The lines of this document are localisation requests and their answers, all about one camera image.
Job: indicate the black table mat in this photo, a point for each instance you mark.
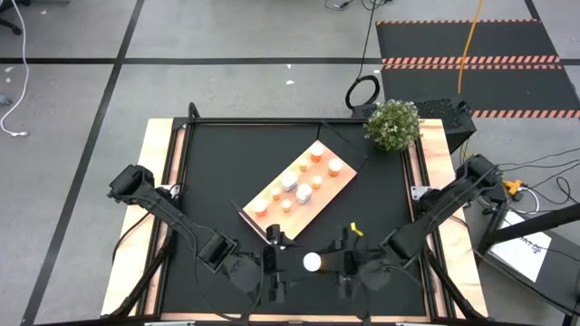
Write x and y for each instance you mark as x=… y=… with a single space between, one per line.
x=226 y=149

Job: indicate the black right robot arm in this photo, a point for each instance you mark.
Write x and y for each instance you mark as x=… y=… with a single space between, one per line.
x=435 y=213

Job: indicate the black metal rig frame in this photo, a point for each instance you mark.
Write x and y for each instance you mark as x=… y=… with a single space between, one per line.
x=141 y=284

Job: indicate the black hazard-striped floor mat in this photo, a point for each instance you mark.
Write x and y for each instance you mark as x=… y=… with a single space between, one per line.
x=417 y=86
x=453 y=41

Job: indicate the small orange pill bottle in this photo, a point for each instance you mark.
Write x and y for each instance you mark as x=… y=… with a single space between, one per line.
x=317 y=181
x=276 y=192
x=302 y=164

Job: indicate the white medicine bottle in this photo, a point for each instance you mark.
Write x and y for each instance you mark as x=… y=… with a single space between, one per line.
x=289 y=180
x=303 y=193

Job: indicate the yellow gripper tag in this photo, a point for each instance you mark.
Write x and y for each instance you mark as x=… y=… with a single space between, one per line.
x=356 y=228

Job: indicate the black side cart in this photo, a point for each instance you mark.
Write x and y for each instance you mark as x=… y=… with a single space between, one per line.
x=564 y=267

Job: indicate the wooden cutting board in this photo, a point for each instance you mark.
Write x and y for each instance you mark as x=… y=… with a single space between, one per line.
x=312 y=213

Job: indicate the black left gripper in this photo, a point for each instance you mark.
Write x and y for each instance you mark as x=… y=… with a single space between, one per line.
x=269 y=265

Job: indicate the silver metal bracket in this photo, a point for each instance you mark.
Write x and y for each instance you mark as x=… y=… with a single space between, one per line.
x=419 y=192

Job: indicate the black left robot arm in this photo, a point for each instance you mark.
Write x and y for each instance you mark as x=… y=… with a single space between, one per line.
x=176 y=217

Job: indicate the black office chair base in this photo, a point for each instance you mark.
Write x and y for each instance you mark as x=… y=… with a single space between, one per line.
x=16 y=30

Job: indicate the potted green plant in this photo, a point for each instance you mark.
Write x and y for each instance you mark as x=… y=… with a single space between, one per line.
x=393 y=124

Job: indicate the white paper sheet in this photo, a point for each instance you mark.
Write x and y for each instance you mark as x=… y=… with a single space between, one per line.
x=521 y=249

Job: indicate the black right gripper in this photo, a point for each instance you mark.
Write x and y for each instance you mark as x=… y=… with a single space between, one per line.
x=349 y=263

